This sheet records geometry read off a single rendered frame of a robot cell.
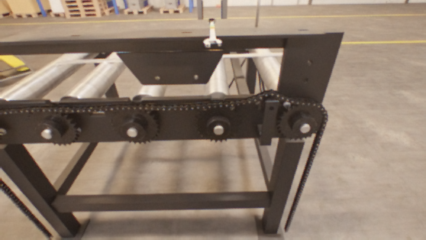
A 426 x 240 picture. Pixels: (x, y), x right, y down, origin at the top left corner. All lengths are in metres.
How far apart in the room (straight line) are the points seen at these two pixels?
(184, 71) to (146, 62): 0.13
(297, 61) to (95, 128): 0.77
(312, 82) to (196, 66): 0.40
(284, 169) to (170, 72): 0.63
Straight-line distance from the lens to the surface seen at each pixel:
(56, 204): 1.41
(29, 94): 1.23
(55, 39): 0.74
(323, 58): 0.76
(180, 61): 0.70
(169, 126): 0.82
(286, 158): 0.95
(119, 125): 0.81
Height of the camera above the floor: 1.32
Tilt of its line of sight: 33 degrees down
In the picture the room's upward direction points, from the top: 1 degrees counter-clockwise
